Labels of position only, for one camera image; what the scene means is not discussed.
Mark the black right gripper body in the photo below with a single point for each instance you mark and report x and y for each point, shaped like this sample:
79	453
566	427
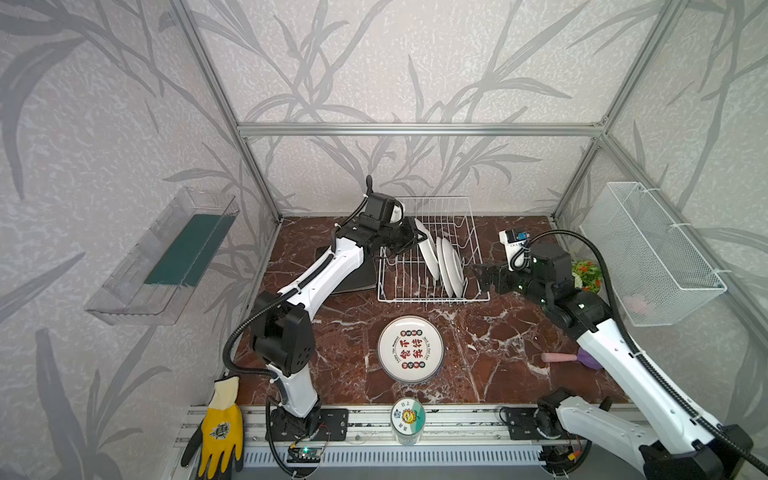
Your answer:
496	276

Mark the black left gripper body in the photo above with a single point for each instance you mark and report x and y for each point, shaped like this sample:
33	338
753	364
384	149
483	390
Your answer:
399	237

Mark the white round plate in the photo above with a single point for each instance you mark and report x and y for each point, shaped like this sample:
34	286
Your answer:
455	270
411	350
442	259
428	250

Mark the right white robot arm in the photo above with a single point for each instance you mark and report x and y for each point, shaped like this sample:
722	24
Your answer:
681	440

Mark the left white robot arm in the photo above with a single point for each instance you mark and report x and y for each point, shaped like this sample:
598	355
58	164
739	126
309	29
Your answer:
282	332

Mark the white ribbed flower pot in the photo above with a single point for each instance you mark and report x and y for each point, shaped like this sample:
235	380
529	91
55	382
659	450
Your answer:
587	276

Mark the purple pink spoon toy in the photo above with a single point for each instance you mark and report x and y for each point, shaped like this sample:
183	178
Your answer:
582	357

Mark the pink item in basket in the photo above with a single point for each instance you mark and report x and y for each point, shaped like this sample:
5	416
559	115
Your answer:
638	305

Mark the round green labelled can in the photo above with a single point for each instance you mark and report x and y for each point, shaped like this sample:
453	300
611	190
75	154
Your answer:
408	418

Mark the green mat in shelf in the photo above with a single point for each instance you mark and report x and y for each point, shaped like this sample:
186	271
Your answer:
186	260

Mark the green circuit board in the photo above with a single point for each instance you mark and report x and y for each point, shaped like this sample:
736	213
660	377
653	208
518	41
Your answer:
304	454

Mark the yellow black work glove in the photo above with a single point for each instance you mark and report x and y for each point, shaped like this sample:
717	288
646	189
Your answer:
219	438

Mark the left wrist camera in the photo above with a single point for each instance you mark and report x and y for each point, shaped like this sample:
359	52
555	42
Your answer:
397	213

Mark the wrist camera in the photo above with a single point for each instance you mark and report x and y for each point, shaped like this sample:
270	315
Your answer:
515	246
397	213

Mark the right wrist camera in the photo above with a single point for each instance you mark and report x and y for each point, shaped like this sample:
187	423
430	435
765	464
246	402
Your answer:
515	246

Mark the white wire dish rack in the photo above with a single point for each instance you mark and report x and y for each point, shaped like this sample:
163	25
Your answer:
406	279

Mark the white mesh wall basket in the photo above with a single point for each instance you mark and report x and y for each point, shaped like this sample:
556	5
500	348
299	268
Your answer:
648	253

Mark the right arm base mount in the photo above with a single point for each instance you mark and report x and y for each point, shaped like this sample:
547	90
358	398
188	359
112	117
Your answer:
532	423

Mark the aluminium frame rail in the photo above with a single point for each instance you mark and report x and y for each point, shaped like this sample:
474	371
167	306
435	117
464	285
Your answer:
599	133

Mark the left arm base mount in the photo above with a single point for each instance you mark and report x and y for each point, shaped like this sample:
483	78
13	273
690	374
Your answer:
320	425

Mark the clear plastic wall shelf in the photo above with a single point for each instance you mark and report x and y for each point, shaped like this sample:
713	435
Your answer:
124	298

